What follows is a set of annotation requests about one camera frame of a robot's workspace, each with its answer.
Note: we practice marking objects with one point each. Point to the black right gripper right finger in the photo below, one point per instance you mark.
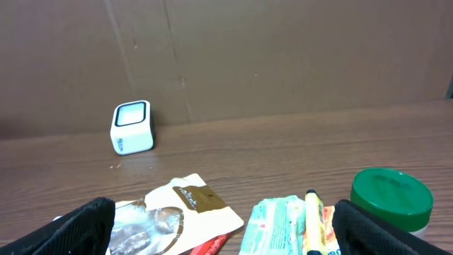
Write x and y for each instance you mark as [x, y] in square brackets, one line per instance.
[359, 232]

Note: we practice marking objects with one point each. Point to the yellow highlighter pen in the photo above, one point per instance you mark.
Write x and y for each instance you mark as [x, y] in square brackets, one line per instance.
[315, 228]

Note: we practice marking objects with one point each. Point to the beige brown snack pouch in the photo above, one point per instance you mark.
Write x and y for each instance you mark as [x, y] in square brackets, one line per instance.
[171, 219]

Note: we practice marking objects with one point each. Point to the teal orange snack pack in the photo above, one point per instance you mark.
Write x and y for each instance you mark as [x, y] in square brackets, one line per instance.
[276, 227]

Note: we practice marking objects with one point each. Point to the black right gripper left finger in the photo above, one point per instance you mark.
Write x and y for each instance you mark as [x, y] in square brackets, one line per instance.
[84, 231]

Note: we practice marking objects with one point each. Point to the green lidded beige jar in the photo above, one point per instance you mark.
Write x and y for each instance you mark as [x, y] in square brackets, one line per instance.
[395, 197]

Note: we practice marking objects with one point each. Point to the white barcode scanner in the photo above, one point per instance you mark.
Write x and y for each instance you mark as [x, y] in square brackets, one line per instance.
[132, 129]

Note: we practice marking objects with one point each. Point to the red stick snack packet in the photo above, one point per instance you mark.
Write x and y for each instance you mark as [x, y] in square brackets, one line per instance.
[211, 247]

